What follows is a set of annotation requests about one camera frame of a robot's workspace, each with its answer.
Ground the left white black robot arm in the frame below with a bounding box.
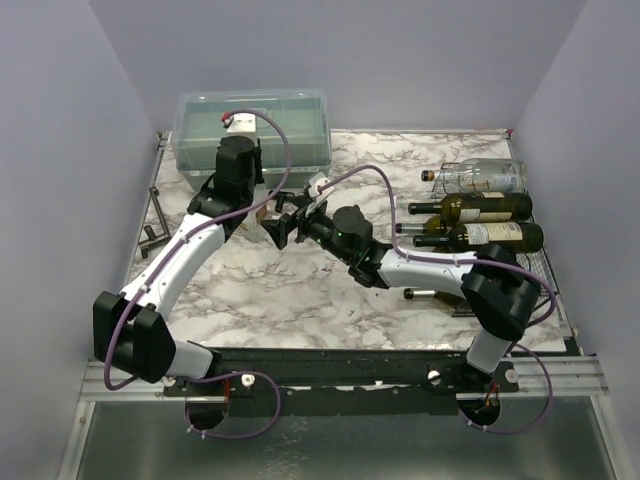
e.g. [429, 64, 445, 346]
[93, 135, 260, 395]

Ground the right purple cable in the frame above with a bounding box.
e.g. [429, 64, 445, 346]
[319, 164, 559, 434]

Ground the dark capped bottle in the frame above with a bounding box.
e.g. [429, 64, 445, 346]
[240, 183, 270, 234]

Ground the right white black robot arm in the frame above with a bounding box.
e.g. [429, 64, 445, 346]
[261, 194, 541, 392]

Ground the clear glass bottle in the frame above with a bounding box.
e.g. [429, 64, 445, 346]
[421, 158, 528, 193]

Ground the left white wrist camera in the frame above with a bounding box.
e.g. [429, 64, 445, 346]
[222, 113, 258, 143]

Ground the black T-shaped corkscrew tool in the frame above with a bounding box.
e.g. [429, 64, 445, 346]
[273, 191, 300, 213]

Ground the metal T-shaped bracket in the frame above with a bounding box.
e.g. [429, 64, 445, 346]
[138, 185, 174, 260]

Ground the dark bottle beige label back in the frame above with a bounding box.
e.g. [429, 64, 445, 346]
[407, 192, 533, 224]

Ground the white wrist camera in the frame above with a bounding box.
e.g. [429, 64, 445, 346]
[304, 172, 332, 217]
[222, 113, 258, 143]

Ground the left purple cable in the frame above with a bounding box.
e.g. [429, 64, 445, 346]
[102, 109, 294, 441]

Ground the translucent green plastic storage box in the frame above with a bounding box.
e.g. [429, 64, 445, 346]
[171, 89, 334, 192]

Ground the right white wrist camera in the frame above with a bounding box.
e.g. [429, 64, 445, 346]
[304, 172, 332, 217]

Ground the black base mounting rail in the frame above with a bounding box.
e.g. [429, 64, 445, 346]
[164, 347, 519, 416]

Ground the purple cable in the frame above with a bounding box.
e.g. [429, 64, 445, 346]
[102, 109, 294, 441]
[319, 164, 559, 434]

